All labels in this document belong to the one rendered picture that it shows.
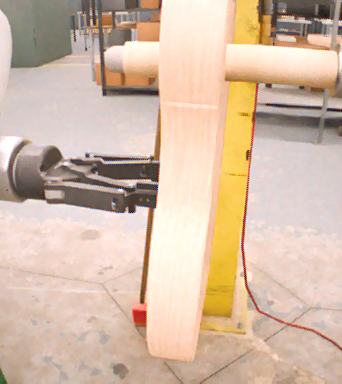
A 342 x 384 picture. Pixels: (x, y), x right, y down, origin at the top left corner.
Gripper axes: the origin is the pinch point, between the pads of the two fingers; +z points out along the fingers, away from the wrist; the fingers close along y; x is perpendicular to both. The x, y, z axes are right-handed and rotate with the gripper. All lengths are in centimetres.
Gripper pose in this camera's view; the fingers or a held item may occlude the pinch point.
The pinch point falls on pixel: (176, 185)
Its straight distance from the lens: 46.5
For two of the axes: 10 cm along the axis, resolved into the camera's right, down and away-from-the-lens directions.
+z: 9.8, 1.0, -1.5
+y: -1.8, 3.8, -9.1
